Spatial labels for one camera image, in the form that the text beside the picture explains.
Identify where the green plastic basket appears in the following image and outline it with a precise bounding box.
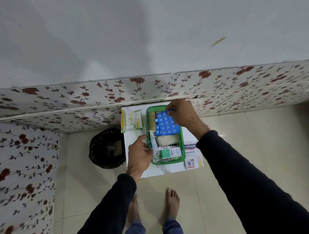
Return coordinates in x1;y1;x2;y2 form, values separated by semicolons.
145;105;186;165

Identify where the person's right foot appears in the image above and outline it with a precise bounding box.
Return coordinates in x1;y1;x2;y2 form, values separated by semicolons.
165;188;180;220

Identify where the person's left forearm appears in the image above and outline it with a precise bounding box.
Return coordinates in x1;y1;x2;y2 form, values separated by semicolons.
77;173;137;234

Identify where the black trash bin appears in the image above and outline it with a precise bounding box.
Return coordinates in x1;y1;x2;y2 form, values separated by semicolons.
89;128;126;169

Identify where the teal white small carton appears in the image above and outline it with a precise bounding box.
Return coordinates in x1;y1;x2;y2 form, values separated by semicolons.
160;147;183;159

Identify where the person's foot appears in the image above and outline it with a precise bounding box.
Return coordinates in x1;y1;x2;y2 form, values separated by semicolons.
165;188;180;220
128;193;140;223

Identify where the white table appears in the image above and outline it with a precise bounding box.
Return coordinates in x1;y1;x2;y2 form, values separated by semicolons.
121;101;204;179

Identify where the person's trouser leg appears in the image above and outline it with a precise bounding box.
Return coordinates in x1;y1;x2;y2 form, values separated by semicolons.
162;218;184;234
124;220;146;234

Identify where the person's right hand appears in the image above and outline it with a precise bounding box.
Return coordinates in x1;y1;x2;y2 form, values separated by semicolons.
165;99;211;141

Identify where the person's left hand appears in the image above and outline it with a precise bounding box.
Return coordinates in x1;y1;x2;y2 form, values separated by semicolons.
126;134;154;183

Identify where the person's right forearm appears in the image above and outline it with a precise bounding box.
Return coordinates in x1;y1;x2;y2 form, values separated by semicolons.
196;130;309;234

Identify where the person's left trouser leg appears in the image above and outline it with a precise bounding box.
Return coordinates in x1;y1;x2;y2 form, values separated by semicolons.
124;220;146;234

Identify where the white bandage roll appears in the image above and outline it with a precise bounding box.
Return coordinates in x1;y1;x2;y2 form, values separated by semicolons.
157;134;180;147

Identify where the white tube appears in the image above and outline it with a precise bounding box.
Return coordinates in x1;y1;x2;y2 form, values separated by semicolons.
149;131;160;157

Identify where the yellow cotton swab packet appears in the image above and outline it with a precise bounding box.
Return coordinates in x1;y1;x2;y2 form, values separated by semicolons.
120;109;143;133

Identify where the beige bandage roll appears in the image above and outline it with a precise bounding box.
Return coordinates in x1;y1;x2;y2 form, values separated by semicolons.
147;112;157;132

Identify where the person's right trouser leg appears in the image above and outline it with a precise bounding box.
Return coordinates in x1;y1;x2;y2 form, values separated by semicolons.
162;218;184;234

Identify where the person's left foot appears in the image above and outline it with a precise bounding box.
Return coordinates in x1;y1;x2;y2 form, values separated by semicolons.
128;193;140;223

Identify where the blue pill blister pack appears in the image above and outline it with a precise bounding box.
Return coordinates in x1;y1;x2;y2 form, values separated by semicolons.
154;110;181;136

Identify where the large silver blister pack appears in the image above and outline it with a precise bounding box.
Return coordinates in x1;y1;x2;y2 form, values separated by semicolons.
152;144;183;162

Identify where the white plaster box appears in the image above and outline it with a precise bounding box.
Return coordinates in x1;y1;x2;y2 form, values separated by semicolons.
181;127;197;144
184;143;204;170

